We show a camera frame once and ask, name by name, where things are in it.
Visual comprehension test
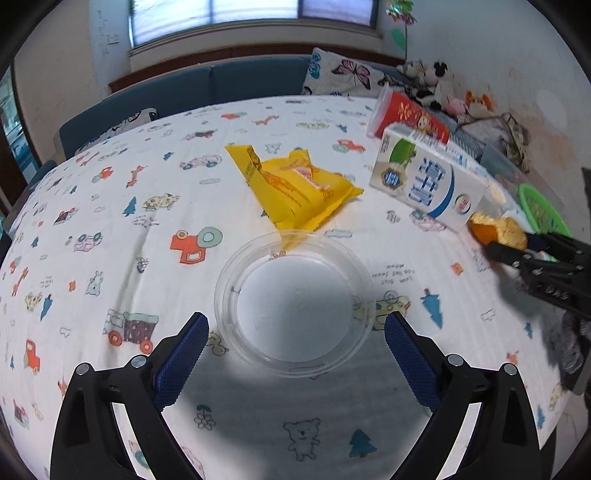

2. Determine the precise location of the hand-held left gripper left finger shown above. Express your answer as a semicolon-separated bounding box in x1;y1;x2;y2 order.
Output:
51;311;211;480

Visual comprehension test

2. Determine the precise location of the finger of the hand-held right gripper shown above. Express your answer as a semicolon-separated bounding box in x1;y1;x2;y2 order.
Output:
484;242;591;320
526;232;591;274

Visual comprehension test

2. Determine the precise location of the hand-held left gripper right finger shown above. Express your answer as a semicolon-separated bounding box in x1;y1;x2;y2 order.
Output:
384;311;541;480

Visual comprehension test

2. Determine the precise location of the green plastic basket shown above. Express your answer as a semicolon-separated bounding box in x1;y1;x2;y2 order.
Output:
517;183;573;238

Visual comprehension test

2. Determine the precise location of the orange yellow food scrap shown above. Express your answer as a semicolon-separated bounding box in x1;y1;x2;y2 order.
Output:
467;212;528;252

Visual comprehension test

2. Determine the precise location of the clear round plastic lid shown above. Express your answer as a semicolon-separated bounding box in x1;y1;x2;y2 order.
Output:
215;231;376;378

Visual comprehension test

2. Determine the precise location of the small sealed pudding cup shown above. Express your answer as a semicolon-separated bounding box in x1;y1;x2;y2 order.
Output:
480;180;509;209

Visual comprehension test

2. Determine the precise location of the beige patterned cloth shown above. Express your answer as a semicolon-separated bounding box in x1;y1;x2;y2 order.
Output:
501;112;532;174

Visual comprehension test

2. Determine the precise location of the clear plastic storage bin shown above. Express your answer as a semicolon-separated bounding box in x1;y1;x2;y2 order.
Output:
480;138;559;199

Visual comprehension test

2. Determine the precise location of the white blue milk carton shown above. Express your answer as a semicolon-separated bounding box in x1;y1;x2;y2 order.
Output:
368;122;490;233

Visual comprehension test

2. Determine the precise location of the orange fox plush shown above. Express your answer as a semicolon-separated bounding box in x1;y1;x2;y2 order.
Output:
464;91;496;116

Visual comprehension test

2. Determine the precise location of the white cartoon printed tablecloth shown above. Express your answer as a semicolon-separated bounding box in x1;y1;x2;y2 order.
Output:
0;95;578;480

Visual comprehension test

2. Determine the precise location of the black white cow plush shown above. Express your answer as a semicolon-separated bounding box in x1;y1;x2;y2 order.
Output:
397;58;451;112

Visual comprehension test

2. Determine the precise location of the red printed paper cup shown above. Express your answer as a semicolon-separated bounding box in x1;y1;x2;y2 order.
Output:
366;84;451;146

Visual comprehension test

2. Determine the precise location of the yellow snack wrapper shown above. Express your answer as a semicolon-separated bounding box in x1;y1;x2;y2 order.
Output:
225;144;364;232

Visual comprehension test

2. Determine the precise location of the white patterned cushion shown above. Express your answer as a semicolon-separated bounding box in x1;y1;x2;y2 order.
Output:
74;107;158;155

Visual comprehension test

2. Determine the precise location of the colourful pinwheel toy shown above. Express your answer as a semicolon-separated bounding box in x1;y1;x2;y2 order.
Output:
385;0;416;61

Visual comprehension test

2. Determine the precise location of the butterfly print pillow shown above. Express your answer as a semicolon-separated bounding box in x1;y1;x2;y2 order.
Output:
302;47;393;97

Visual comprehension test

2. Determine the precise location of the blue sofa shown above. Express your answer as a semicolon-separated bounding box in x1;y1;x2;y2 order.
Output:
58;55;315;158

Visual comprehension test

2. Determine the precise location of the window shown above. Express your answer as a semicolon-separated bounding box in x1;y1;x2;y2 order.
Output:
127;0;382;49

